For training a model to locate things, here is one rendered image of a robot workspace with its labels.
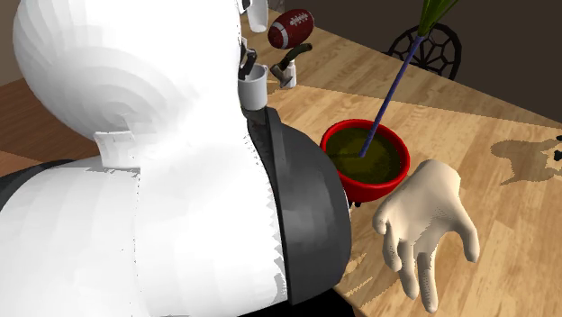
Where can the red pot with green plant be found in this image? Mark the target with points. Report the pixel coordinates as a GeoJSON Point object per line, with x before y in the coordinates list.
{"type": "Point", "coordinates": [366, 162]}

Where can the tall white cup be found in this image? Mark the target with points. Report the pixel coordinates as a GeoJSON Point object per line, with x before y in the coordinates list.
{"type": "Point", "coordinates": [257, 16]}

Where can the small white bottle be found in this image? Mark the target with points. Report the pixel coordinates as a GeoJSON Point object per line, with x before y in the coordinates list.
{"type": "Point", "coordinates": [292, 74]}

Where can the brown and white football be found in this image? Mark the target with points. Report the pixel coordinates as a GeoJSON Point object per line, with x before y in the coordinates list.
{"type": "Point", "coordinates": [290, 28]}

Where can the grey cup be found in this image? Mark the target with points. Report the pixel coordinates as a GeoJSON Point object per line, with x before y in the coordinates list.
{"type": "Point", "coordinates": [253, 90]}

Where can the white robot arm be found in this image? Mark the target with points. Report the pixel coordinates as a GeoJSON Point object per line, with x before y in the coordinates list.
{"type": "Point", "coordinates": [145, 175]}

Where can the cream hand sculpture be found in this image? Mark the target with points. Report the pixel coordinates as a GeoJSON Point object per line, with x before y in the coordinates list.
{"type": "Point", "coordinates": [423, 224]}

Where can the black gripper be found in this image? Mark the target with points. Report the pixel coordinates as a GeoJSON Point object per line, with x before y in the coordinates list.
{"type": "Point", "coordinates": [249, 59]}

